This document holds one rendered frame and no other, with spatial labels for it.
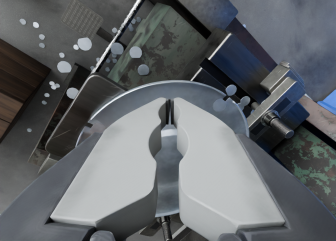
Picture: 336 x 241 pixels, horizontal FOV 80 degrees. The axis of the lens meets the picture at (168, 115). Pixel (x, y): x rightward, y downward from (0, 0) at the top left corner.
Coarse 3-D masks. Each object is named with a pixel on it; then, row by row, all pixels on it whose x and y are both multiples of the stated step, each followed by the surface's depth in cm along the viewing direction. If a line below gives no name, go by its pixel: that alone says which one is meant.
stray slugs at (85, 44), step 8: (80, 40) 34; (88, 40) 34; (88, 48) 35; (112, 48) 36; (120, 48) 36; (136, 48) 37; (136, 56) 37; (64, 64) 35; (144, 64) 38; (144, 72) 39; (72, 88) 38; (232, 88) 38; (72, 96) 39; (240, 104) 41
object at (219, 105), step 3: (219, 99) 30; (222, 99) 30; (216, 102) 30; (219, 102) 30; (222, 102) 30; (225, 102) 30; (213, 105) 30; (216, 105) 30; (219, 105) 30; (222, 105) 30; (225, 105) 31; (213, 108) 30; (216, 108) 30; (219, 108) 31; (222, 108) 31
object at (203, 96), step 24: (120, 96) 26; (144, 96) 27; (168, 96) 28; (192, 96) 29; (216, 96) 29; (96, 120) 27; (240, 120) 33; (168, 144) 31; (168, 168) 34; (168, 192) 38
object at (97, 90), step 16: (96, 80) 25; (112, 80) 26; (80, 96) 25; (96, 96) 26; (112, 96) 26; (80, 112) 26; (64, 128) 27; (80, 128) 28; (48, 144) 28; (64, 144) 28
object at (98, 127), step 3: (96, 123) 28; (99, 123) 28; (93, 126) 28; (96, 126) 28; (99, 126) 28; (102, 126) 28; (90, 129) 28; (93, 129) 28; (96, 129) 28; (99, 129) 28; (102, 129) 28; (93, 132) 28
